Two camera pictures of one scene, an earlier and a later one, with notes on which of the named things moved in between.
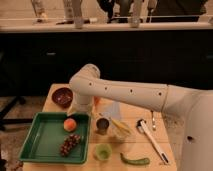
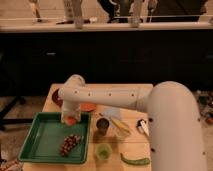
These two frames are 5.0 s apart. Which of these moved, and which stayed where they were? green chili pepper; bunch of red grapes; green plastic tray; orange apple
Moved: orange apple
Stayed: bunch of red grapes; green plastic tray; green chili pepper
